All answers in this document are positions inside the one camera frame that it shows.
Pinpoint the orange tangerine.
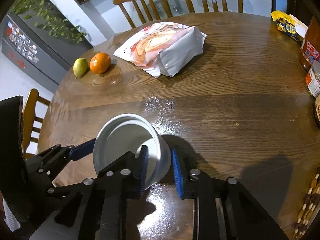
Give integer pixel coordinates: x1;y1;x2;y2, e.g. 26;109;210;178
89;53;111;74

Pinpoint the green trailing plant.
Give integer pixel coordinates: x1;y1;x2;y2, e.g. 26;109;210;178
9;0;87;44

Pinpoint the white deep bowl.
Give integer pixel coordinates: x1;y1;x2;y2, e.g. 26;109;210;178
93;113;171;189

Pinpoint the red lid chili jar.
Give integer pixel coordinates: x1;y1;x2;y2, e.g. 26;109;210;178
305;61;320;98

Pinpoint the wooden chair left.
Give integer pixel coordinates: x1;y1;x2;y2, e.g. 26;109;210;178
22;88;50;160

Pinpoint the dark sauce jar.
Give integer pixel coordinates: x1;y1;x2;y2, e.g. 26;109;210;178
313;95;320;128

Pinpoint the white pink snack bag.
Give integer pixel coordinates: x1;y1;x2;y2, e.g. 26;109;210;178
114;21;207;78

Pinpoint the yellow snack packet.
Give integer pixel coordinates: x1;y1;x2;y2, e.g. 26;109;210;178
271;10;308;44

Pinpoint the green pear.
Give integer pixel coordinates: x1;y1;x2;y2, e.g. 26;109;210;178
73;58;89;78

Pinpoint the grey refrigerator with magnets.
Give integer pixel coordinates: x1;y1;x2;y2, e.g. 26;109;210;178
2;12;92;92

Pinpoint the beaded wooden trivet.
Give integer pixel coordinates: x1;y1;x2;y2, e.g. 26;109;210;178
293;167;319;239

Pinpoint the red sauce bottle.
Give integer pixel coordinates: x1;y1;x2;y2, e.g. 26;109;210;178
299;16;320;71

